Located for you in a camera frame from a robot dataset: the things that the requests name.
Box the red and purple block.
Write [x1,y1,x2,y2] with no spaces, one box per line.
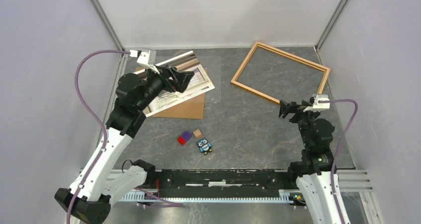
[177,131,192,146]

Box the brown cardboard backing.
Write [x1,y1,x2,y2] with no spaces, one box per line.
[143,65,214,119]

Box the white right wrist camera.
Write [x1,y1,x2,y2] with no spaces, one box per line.
[303,94,330,112]

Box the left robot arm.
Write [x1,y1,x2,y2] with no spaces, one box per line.
[55,67,194,224]

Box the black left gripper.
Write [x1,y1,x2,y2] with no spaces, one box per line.
[136,63,194,111]

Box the printed photo sheet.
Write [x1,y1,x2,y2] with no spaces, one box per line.
[143,51,215,119]

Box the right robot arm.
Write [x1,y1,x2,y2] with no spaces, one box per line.
[279,101,350,224]

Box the small tan wooden cube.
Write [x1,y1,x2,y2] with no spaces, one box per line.
[193,129,203,138]

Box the blue owl figure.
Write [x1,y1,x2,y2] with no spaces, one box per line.
[196,138,212,155]

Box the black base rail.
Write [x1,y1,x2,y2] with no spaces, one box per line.
[141,169,299,198]

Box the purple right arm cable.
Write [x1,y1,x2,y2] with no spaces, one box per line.
[318,99,359,224]

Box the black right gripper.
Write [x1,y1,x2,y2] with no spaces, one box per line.
[278,99,320,148]

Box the white toothed cable tray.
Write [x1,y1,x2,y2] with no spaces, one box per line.
[119,190,293,204]

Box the wooden picture frame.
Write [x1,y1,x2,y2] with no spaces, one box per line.
[230,41,331,104]

